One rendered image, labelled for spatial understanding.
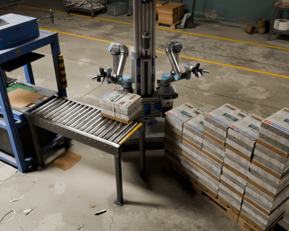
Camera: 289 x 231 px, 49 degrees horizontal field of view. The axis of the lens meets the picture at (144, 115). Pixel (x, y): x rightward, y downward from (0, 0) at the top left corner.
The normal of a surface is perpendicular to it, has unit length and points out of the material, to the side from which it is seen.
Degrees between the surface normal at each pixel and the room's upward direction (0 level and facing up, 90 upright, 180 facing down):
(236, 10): 90
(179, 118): 1
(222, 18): 90
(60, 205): 0
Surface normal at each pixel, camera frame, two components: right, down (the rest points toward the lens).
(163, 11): -0.51, 0.46
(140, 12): 0.11, 0.52
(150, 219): 0.00, -0.85
